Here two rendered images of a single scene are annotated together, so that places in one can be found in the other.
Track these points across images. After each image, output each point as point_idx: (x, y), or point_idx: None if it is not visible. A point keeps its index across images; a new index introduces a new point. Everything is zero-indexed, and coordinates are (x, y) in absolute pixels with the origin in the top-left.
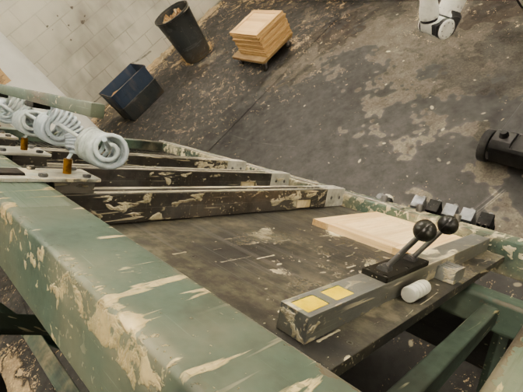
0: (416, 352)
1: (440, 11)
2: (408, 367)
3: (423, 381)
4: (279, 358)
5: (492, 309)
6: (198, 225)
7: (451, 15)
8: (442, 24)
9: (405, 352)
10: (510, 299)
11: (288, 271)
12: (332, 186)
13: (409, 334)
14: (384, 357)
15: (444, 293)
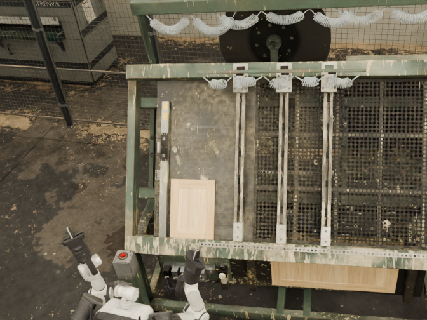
0: (215, 293)
1: (191, 313)
2: (217, 285)
3: (150, 125)
4: (147, 74)
5: (149, 183)
6: (229, 128)
7: (183, 311)
8: (188, 303)
9: (221, 291)
10: (146, 193)
11: (187, 127)
12: (239, 237)
13: (222, 300)
14: (232, 284)
15: (155, 159)
